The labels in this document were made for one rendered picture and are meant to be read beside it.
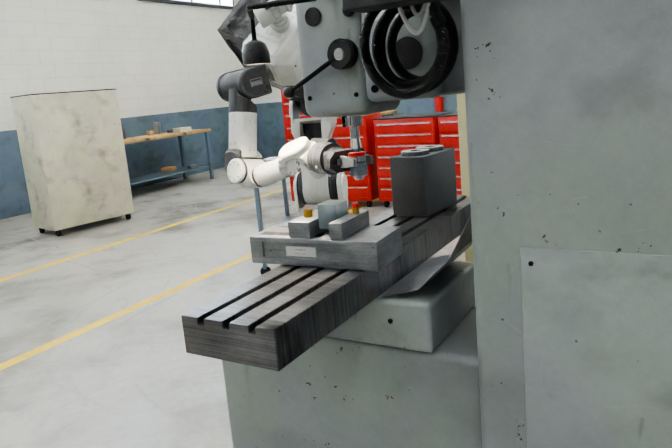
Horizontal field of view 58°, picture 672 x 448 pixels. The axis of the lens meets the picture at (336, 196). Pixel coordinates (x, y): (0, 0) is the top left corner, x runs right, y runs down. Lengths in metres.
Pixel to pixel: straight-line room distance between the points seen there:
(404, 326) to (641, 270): 0.53
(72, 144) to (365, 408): 6.29
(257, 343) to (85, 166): 6.54
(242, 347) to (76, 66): 9.34
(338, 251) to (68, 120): 6.30
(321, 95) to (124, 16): 9.71
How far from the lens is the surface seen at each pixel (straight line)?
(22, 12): 10.01
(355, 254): 1.38
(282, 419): 1.78
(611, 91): 1.14
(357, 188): 6.90
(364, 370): 1.55
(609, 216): 1.17
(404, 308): 1.41
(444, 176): 1.96
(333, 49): 1.43
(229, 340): 1.19
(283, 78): 2.00
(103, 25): 10.80
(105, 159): 7.70
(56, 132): 7.45
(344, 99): 1.45
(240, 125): 1.92
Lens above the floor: 1.38
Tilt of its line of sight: 10 degrees down
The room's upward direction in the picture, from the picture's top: 5 degrees counter-clockwise
